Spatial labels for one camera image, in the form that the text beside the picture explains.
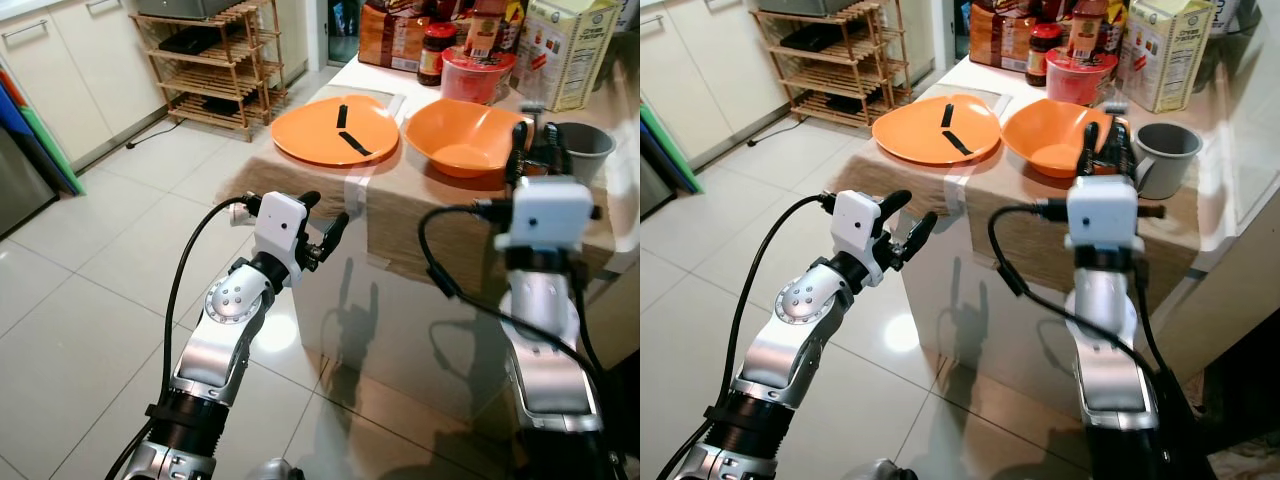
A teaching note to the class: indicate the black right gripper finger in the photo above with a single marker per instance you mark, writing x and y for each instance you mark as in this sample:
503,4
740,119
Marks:
1089,150
519,150
553,140
1123,150

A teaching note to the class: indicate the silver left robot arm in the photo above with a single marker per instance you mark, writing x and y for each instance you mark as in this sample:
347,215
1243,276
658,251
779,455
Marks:
775,350
215,345

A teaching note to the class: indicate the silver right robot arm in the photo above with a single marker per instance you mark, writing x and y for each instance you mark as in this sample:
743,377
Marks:
545,330
1105,330

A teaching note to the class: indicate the grey cup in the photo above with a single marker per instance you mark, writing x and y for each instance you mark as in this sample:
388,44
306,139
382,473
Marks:
1170,160
590,150

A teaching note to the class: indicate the orange plastic bowl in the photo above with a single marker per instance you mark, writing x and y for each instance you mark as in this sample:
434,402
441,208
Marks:
460,135
1045,135

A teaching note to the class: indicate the orange plastic plate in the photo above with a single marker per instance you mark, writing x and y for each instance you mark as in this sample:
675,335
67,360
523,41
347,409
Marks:
305,135
905,135

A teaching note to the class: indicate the red instant noodle bowl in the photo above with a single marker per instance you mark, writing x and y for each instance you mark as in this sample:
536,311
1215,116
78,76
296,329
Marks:
475,82
1080,82

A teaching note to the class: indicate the long black tape strip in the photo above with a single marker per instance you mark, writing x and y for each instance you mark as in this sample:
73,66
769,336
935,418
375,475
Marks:
958,143
355,144

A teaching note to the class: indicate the brown burlap table mat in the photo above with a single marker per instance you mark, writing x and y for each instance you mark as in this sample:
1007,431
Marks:
1000,215
440,215

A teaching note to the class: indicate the cream yellow carton box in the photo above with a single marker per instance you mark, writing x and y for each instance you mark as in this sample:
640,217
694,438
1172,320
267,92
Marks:
565,55
1165,55

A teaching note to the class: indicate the short black tape strip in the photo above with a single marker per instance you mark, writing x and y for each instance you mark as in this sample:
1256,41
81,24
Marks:
946,116
342,116

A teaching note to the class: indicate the dark jar with red lid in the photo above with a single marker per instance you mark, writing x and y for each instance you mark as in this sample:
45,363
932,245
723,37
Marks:
1042,55
436,55

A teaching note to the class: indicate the white glossy table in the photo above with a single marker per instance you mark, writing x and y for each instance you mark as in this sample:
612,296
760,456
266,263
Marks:
400,340
1230,150

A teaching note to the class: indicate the stainless steel appliance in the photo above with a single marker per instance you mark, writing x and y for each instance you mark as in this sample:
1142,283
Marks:
655,185
20,185

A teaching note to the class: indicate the blue green orange boards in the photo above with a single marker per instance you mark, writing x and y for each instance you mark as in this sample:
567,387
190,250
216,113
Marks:
40,140
665,145

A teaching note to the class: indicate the sauce bottle with orange label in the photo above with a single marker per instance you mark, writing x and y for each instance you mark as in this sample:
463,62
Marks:
1088,30
484,30

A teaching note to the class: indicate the wooden slatted shelf rack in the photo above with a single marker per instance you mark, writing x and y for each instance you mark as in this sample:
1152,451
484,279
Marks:
870,80
250,80

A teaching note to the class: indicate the orange brown food package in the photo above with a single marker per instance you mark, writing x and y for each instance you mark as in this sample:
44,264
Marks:
385,35
993,35

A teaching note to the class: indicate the white kitchen cabinet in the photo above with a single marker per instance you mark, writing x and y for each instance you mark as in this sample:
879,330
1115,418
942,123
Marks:
700,70
70,70

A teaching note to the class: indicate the flat black tray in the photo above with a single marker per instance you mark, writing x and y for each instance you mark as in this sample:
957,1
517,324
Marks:
190,42
812,40

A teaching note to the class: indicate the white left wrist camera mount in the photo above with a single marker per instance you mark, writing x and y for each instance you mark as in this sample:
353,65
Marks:
280,225
858,225

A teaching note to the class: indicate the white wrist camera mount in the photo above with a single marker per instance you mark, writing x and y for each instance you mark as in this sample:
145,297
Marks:
548,212
858,225
280,225
1102,210

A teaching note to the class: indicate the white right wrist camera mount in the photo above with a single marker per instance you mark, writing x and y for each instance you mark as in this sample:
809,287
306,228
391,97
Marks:
548,212
1102,210

